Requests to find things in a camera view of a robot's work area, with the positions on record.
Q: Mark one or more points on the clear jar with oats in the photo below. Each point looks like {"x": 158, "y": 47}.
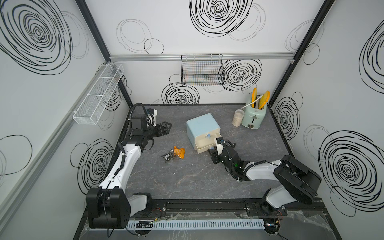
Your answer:
{"x": 238, "y": 117}

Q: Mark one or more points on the mint green toaster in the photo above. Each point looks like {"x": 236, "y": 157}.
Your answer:
{"x": 253, "y": 117}

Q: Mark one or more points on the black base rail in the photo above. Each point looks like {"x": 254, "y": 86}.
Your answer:
{"x": 210, "y": 205}

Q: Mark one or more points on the white slotted cable duct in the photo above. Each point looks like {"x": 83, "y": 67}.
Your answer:
{"x": 231, "y": 224}

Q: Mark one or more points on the black wire wall basket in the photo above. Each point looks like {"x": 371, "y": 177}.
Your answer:
{"x": 201, "y": 70}

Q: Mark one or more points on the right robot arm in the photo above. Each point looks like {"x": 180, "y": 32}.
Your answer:
{"x": 298, "y": 183}

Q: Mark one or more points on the white mesh wall shelf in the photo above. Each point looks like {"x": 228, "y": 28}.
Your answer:
{"x": 91, "y": 109}

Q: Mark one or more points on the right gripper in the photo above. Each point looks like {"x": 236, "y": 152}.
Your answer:
{"x": 214, "y": 155}

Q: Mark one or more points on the orange cookie packet left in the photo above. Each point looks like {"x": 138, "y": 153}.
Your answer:
{"x": 179, "y": 152}

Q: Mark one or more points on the light blue drawer box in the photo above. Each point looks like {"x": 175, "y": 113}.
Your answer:
{"x": 202, "y": 132}

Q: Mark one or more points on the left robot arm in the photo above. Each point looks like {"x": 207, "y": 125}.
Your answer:
{"x": 108, "y": 206}

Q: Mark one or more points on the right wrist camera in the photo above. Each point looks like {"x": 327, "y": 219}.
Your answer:
{"x": 219, "y": 145}

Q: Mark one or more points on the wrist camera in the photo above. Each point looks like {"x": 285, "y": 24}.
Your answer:
{"x": 151, "y": 117}
{"x": 219, "y": 145}

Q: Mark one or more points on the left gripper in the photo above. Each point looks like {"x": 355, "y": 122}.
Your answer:
{"x": 164, "y": 132}

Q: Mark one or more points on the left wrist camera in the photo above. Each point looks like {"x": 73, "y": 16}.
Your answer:
{"x": 151, "y": 117}

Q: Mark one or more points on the black cookie packet left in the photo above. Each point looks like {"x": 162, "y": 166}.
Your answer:
{"x": 168, "y": 157}

